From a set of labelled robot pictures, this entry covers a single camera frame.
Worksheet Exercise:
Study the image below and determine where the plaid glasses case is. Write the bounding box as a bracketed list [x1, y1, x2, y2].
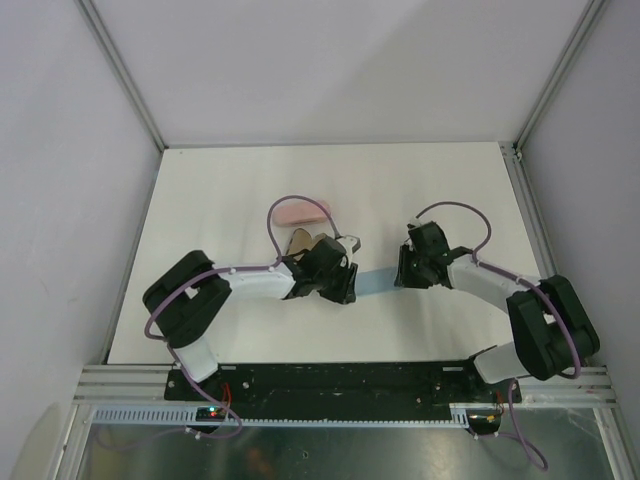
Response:
[285, 228, 327, 260]

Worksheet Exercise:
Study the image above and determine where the pink glasses case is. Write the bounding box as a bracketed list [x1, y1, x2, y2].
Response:
[272, 200, 331, 227]

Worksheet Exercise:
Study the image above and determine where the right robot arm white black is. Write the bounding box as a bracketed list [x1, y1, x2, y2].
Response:
[394, 222, 601, 401]

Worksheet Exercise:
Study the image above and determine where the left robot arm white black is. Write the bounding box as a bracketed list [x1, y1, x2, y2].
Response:
[142, 236, 361, 400]

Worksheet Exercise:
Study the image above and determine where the right controller board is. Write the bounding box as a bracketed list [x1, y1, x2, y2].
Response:
[467, 410, 501, 435]

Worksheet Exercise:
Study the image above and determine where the controller board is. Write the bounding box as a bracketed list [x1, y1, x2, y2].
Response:
[196, 406, 228, 421]
[467, 410, 501, 435]

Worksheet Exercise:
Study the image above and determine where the left controller board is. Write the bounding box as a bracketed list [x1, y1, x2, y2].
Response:
[196, 406, 228, 421]

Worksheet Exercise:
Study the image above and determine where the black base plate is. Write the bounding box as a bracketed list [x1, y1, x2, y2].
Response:
[164, 360, 521, 422]

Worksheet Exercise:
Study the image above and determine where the grey slotted cable duct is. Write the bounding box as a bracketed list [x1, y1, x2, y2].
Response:
[89, 402, 476, 429]

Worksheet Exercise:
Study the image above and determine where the right aluminium frame post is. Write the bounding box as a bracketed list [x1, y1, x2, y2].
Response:
[512, 0, 610, 158]

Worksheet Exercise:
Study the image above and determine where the aluminium frame post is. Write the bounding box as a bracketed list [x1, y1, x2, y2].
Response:
[74, 0, 167, 153]
[512, 0, 610, 158]

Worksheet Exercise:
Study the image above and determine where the left aluminium frame post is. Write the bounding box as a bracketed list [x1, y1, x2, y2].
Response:
[74, 0, 167, 153]

